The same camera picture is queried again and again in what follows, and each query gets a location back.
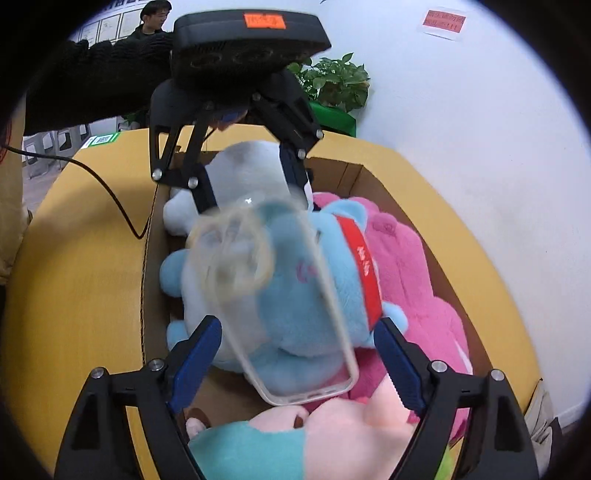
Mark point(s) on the blue plush toy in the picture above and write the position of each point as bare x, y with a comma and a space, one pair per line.
286, 318

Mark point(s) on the cardboard box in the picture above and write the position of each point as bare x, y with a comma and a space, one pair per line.
154, 277

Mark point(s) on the red wall notice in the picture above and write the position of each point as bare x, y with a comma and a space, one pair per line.
442, 24

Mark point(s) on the green potted plant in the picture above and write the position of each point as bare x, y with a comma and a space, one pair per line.
332, 81

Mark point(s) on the pink and teal plush doll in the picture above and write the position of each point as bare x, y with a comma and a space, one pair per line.
258, 452

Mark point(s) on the white plush toy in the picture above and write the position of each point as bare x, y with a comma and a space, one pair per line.
249, 170

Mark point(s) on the green pot cover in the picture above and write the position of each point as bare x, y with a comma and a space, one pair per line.
337, 120

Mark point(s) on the green square sticker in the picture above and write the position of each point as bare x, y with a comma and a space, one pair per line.
104, 139

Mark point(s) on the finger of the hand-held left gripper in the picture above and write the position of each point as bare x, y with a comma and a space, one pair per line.
205, 194
288, 166

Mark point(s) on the grey cloth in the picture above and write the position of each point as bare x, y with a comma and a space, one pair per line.
542, 415

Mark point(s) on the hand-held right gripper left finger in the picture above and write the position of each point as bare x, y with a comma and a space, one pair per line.
198, 360

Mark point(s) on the pink plush bear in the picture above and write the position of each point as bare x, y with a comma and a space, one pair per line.
415, 286

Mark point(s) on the person's left forearm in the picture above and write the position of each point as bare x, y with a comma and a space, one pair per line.
92, 83

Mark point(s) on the framed wall certificates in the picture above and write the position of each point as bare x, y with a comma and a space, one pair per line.
108, 25

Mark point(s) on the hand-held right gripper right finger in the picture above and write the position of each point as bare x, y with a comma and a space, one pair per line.
397, 364

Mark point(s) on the clear phone case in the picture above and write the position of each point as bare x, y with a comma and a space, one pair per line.
277, 398

